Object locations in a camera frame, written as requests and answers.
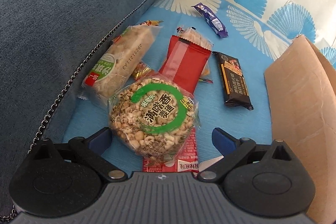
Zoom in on long red wrapper bar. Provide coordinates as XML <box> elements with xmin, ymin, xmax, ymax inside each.
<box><xmin>158</xmin><ymin>35</ymin><xmax>211</xmax><ymax>94</ymax></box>

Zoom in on dark chocolate bar pack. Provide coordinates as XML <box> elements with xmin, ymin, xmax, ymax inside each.
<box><xmin>212</xmin><ymin>51</ymin><xmax>254</xmax><ymax>111</ymax></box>

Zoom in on cardboard box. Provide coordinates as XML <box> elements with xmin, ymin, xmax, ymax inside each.
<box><xmin>264</xmin><ymin>35</ymin><xmax>335</xmax><ymax>223</ymax></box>

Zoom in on round puffed grain cake pack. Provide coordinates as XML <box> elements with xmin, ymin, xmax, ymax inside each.
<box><xmin>108</xmin><ymin>73</ymin><xmax>199</xmax><ymax>165</ymax></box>

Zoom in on beige rice bar pack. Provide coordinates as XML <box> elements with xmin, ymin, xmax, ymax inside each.
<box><xmin>80</xmin><ymin>20</ymin><xmax>161</xmax><ymax>107</ymax></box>

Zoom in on blue sofa armrest cushion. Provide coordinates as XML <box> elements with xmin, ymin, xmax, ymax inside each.
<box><xmin>1</xmin><ymin>0</ymin><xmax>154</xmax><ymax>215</ymax></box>

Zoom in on small gold candy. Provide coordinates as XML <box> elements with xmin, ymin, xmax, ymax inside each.
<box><xmin>131</xmin><ymin>61</ymin><xmax>155</xmax><ymax>81</ymax></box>

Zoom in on clear cracker packet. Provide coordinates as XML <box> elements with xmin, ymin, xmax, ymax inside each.
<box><xmin>176</xmin><ymin>26</ymin><xmax>213</xmax><ymax>83</ymax></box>

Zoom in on purple candy bar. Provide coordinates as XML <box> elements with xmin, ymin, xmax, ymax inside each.
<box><xmin>192</xmin><ymin>2</ymin><xmax>228</xmax><ymax>38</ymax></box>

